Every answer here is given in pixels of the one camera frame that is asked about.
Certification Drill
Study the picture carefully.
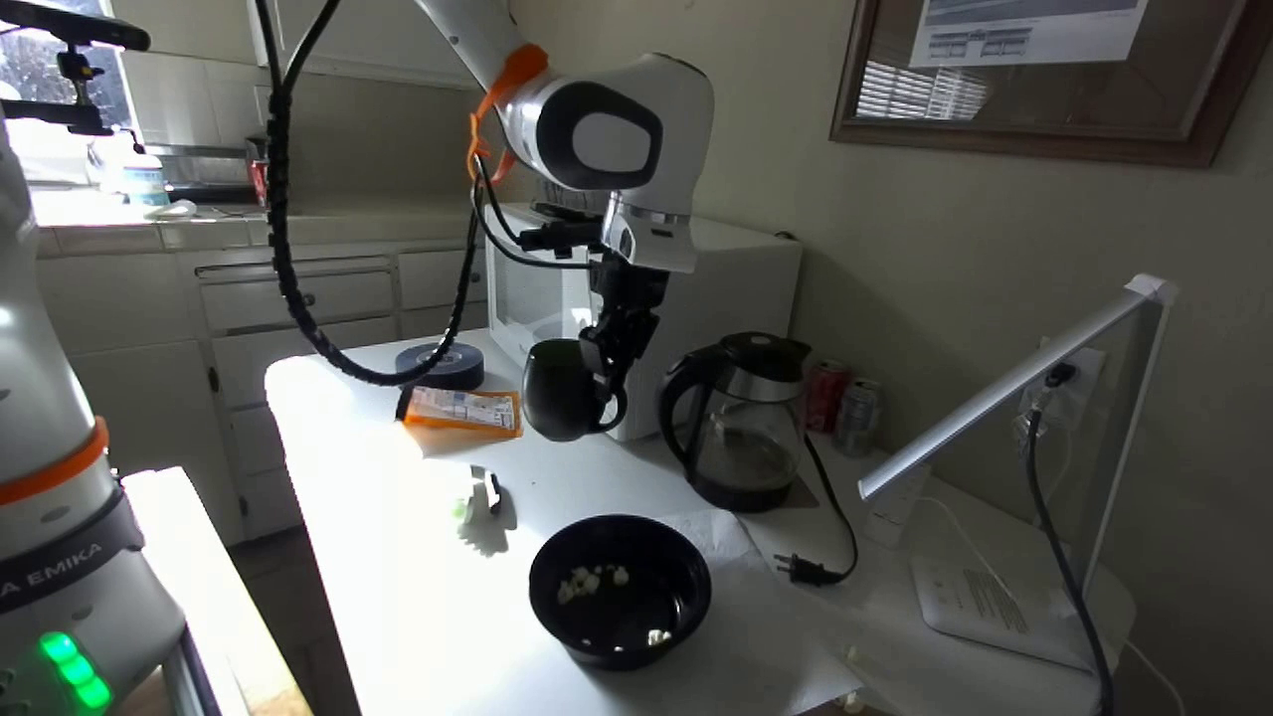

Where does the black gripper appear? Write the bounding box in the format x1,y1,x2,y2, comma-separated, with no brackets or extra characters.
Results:
582,253,669,394

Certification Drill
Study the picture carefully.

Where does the black mug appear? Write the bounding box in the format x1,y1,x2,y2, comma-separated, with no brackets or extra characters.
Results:
525,339,630,443

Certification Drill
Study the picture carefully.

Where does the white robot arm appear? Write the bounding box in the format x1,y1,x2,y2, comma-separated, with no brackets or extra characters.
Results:
413,0,710,284

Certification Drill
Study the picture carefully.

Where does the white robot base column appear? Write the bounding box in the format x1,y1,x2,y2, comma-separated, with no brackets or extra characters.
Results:
0,130,183,716

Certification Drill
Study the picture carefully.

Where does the white microwave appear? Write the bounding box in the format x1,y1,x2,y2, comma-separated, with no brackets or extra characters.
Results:
485,220,803,443

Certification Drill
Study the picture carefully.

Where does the black electric kettle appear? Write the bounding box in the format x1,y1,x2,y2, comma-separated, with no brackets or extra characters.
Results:
657,331,807,513

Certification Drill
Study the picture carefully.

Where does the black round lid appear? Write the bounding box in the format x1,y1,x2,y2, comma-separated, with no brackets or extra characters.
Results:
394,342,485,388

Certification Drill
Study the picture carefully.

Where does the red soda can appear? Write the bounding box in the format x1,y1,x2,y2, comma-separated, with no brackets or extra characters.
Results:
803,361,851,432

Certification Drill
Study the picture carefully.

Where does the orange snack packet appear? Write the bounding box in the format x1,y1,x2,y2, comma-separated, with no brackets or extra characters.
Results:
400,386,519,436

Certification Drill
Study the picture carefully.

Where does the silver soda can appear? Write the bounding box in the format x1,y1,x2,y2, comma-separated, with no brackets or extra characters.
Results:
835,378,884,452

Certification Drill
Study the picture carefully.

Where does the black bowl with popcorn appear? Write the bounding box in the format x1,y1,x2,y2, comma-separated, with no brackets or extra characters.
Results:
530,513,710,672

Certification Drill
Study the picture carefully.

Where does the white desk lamp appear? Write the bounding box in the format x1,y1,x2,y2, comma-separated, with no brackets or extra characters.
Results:
860,274,1176,672

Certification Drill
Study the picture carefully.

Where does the white kitchen cabinet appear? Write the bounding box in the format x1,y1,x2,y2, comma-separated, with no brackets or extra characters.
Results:
35,208,465,544

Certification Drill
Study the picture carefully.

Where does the wooden framed notice board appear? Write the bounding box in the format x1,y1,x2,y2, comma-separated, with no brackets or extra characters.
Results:
832,0,1273,166

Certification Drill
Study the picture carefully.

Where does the black kettle power cord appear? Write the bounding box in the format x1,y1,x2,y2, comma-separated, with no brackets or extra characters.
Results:
773,432,866,593

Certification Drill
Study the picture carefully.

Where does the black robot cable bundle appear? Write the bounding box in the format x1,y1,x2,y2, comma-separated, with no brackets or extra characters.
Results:
252,0,485,388

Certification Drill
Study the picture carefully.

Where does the black lamp cable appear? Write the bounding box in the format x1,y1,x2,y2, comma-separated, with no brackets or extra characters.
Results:
1022,361,1120,716

